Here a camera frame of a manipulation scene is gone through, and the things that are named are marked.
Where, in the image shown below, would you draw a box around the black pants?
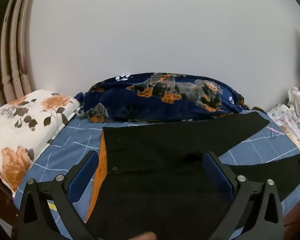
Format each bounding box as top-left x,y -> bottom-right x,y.
86,112 -> 300,240

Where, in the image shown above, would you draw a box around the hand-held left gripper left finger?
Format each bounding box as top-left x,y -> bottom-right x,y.
17,150 -> 100,240

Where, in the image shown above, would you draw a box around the blue checked bedsheet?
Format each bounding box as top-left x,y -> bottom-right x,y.
14,111 -> 300,240

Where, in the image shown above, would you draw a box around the white floral pillow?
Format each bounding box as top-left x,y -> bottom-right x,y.
0,89 -> 81,193

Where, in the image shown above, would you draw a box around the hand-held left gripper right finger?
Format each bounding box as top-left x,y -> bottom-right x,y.
202,151 -> 284,240

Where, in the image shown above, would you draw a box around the white patterned cloth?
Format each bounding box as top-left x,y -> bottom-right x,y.
267,86 -> 300,155

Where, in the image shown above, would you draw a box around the navy dog-print blanket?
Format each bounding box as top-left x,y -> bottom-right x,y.
74,72 -> 265,123

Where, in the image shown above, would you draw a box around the wooden bed frame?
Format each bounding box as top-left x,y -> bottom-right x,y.
0,165 -> 19,238

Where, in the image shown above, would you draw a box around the beige curtain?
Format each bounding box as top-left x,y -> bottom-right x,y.
0,0 -> 38,113

